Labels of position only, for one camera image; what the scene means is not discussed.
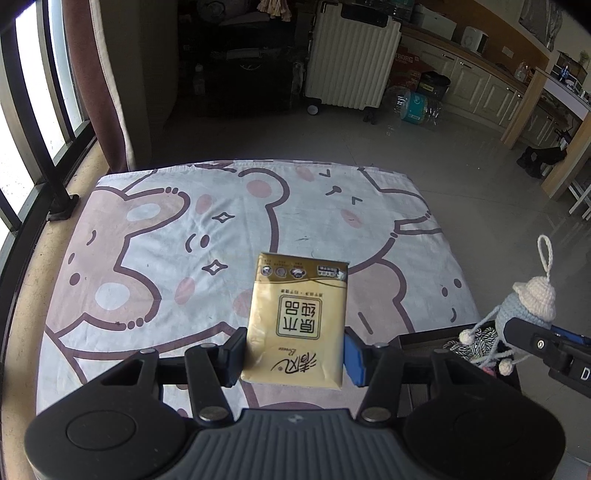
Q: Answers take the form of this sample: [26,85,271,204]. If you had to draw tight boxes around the blue crochet doll pendant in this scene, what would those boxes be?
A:
[458,234,556,376]

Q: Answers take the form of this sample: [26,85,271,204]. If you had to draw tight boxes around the twisted rope tassel with pearls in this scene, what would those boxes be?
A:
[443,327,497,368]

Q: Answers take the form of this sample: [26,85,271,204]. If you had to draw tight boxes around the yellow tissue pack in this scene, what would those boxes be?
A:
[242,253,349,389]

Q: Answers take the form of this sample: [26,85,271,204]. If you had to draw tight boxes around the black cardboard box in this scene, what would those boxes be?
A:
[389,327,522,418]

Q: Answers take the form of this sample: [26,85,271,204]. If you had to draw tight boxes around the cartoon bear bed sheet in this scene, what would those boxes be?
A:
[36,160,478,410]

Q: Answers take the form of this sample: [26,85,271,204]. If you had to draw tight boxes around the white stool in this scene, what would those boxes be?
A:
[568,179,591,221]

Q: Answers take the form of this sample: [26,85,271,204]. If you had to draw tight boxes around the wooden counter table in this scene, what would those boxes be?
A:
[501,68,590,200]

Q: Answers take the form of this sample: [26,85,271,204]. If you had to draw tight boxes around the cream cabinets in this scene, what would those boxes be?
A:
[401,34,566,148]

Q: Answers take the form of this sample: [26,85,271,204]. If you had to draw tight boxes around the water bottle pack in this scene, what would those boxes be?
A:
[382,86,442,125]

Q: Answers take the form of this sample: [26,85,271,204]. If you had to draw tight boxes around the white radiator heater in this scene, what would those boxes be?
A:
[305,1,401,124]

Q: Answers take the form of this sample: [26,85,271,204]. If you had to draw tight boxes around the brown curtain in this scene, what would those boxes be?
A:
[62,1,151,173]

